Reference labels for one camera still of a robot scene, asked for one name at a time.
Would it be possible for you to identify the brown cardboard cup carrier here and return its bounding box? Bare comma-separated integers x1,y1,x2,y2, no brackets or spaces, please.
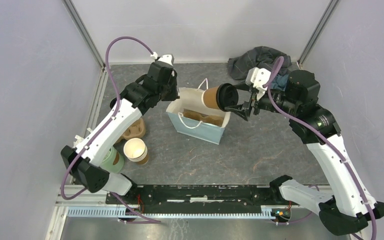
183,109,224,127
114,117,146,144

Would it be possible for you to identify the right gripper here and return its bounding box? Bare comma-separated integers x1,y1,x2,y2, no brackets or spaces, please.
225,77,300,121

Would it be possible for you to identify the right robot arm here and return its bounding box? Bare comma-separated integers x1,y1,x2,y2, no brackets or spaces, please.
225,67,384,236

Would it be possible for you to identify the stack of paper cups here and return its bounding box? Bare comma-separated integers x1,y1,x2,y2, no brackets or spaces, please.
123,138,149,165

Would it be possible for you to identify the black coffee cup lid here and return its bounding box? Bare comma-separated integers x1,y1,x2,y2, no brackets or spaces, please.
216,83,239,112

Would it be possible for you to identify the blue crumpled cloth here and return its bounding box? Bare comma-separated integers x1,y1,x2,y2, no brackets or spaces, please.
270,74,289,91

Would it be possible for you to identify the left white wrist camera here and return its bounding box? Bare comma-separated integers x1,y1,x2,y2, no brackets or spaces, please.
150,51,175,68

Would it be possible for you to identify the grey crumpled cloth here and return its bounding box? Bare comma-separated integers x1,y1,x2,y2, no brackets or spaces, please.
227,46,292,80

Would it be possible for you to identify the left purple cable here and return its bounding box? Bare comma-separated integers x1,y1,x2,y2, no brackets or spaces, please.
60,36,162,224

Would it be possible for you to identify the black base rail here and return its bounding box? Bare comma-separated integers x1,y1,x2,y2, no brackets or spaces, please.
105,184,296,217

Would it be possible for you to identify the light blue paper bag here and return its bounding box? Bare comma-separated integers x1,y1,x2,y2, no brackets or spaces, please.
166,78,231,145

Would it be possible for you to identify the green straw holder cup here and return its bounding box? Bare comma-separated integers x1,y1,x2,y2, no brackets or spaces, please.
99,146,125,174

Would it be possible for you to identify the brown paper coffee cup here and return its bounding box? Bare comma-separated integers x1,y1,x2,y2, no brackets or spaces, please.
201,85,223,111

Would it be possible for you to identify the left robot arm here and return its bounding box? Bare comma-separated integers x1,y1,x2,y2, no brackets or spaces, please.
60,54,179,204

